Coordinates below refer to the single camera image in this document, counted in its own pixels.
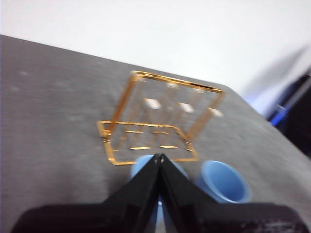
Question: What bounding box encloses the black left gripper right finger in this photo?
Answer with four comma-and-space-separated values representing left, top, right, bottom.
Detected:
159, 153, 308, 233

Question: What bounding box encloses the blue ribbed plastic cup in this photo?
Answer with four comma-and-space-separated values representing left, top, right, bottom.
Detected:
199, 160, 253, 204
130, 154, 190, 233

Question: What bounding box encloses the black background equipment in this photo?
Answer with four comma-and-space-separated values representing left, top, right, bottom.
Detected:
267, 72, 311, 158

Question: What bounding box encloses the gold wire cup rack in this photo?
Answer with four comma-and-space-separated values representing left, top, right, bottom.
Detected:
96, 70, 225, 166

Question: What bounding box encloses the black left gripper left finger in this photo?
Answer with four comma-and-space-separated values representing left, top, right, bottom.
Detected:
11, 153, 160, 233

